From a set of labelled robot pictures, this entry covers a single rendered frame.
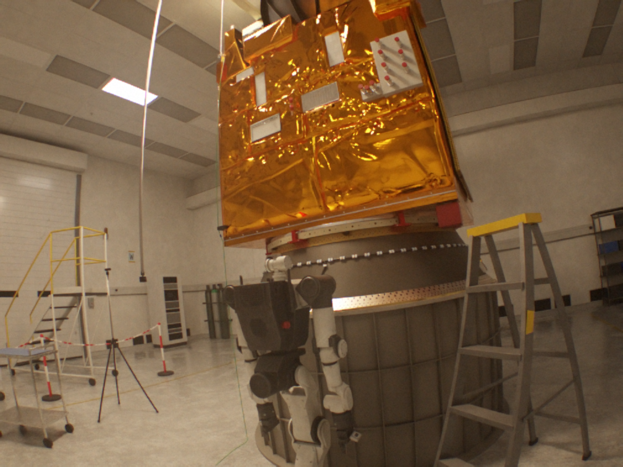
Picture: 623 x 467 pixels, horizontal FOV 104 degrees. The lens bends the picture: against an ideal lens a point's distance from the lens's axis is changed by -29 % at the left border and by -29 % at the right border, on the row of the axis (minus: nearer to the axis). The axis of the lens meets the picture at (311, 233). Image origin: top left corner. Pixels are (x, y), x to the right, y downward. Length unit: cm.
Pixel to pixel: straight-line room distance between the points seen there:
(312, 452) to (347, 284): 102
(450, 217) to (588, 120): 676
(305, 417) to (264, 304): 62
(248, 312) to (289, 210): 126
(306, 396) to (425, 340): 87
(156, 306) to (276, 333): 825
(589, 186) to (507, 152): 202
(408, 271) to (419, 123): 96
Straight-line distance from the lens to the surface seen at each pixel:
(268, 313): 138
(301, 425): 174
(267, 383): 143
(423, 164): 222
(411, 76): 245
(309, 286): 137
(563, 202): 792
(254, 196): 278
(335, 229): 231
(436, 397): 228
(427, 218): 246
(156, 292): 950
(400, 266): 220
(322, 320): 141
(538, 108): 809
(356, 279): 214
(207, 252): 1108
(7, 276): 858
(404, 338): 210
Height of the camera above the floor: 133
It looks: 9 degrees up
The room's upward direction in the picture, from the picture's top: 6 degrees counter-clockwise
